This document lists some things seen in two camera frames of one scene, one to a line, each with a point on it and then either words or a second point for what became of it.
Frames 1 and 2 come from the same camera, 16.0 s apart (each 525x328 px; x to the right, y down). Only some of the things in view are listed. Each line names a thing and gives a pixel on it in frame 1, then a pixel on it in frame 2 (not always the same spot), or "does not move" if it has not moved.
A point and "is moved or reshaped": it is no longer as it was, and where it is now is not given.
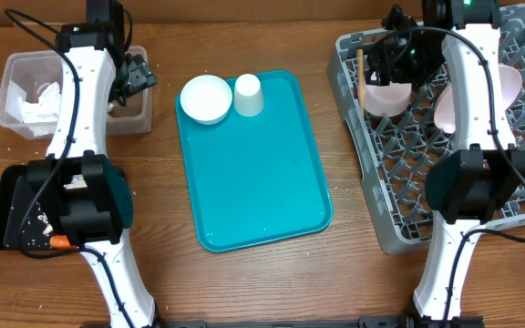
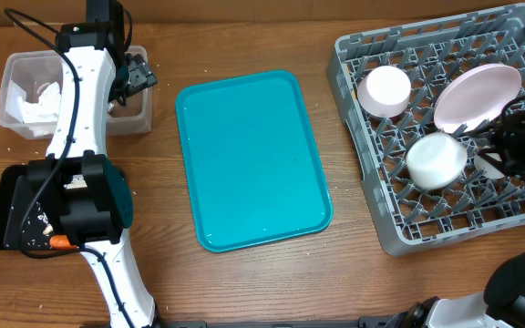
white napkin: (42, 116) does not move
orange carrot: (60, 242) does not move
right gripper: (384, 57) to (507, 135)
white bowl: (207, 99) to (436, 159)
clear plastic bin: (30, 97) does not move
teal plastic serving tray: (254, 179) does not move
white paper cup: (248, 96) is moved or reshaped
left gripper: (141, 75) does not move
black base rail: (365, 322) does not move
